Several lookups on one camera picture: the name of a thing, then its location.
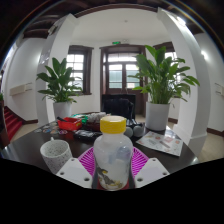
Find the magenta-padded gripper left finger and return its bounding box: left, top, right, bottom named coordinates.
left=55, top=147, right=98, bottom=190

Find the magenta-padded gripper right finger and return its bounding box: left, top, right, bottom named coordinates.
left=128, top=147, right=170, bottom=190

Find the clear bottle with yellow cap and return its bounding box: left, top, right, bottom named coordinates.
left=93, top=115, right=134, bottom=192

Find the white speckled mug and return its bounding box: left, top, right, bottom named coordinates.
left=39, top=138, right=73, bottom=175

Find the printed paper sheet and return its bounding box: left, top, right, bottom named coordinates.
left=135, top=130, right=184, bottom=157

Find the red box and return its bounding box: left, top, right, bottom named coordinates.
left=57, top=116, right=83, bottom=132

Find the green flat packet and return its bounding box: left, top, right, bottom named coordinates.
left=71, top=113, right=89, bottom=124

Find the black chair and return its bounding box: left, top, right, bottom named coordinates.
left=101, top=93, right=137, bottom=120

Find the red carpeted staircase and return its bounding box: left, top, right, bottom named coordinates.
left=3, top=106, right=24, bottom=141

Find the potted plant in white pot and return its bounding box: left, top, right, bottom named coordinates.
left=128, top=44, right=201, bottom=132
left=36, top=57, right=84, bottom=119

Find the dark framed window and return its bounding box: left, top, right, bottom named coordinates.
left=66, top=45, right=94, bottom=96
left=153, top=41, right=178, bottom=62

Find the dark wooden glazed door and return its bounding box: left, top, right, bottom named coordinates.
left=99, top=44, right=148, bottom=96

